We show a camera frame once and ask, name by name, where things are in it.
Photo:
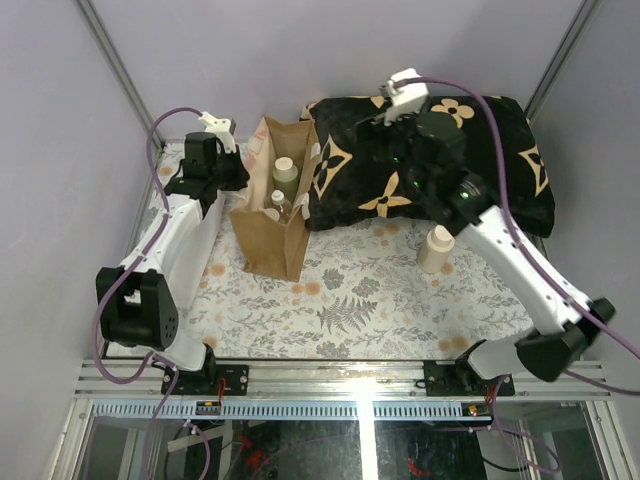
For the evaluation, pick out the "aluminium frame post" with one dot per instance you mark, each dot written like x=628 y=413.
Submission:
x=107 y=47
x=577 y=28

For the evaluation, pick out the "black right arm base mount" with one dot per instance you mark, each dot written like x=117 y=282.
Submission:
x=455 y=378

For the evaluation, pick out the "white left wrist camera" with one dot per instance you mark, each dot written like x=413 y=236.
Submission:
x=222 y=128

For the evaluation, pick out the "beige bottle wooden cap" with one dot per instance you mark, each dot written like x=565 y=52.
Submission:
x=435 y=251

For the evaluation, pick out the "aluminium frame post left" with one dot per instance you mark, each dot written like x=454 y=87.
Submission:
x=107 y=47

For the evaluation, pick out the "aluminium frame post right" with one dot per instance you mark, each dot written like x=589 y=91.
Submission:
x=577 y=28

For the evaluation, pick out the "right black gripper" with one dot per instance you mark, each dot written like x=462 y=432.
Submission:
x=372 y=129

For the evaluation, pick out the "black floral plush pillow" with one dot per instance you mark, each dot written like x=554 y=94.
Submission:
x=348 y=187

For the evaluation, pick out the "floral patterned table mat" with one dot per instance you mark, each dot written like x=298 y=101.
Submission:
x=361 y=295

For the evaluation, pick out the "brown canvas bag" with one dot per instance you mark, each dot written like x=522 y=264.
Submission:
x=274 y=244

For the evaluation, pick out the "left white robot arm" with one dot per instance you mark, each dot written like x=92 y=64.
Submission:
x=143 y=297

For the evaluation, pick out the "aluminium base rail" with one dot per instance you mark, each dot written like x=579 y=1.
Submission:
x=333 y=380

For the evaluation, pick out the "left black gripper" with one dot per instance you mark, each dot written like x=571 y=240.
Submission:
x=242 y=175

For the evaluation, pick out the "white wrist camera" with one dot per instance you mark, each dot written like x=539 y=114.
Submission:
x=406 y=94
x=222 y=128

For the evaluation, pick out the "small white bottle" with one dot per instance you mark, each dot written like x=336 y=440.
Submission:
x=272 y=214

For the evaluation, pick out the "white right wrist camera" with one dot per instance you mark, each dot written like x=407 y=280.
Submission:
x=406 y=94

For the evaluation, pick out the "clear amber pump bottle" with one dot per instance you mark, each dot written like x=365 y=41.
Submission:
x=282 y=205

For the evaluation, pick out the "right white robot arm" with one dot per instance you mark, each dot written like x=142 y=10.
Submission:
x=566 y=321

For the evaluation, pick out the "green bottle beige cap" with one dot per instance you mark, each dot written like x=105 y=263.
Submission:
x=286 y=177

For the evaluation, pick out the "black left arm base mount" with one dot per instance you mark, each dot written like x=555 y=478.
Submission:
x=213 y=379

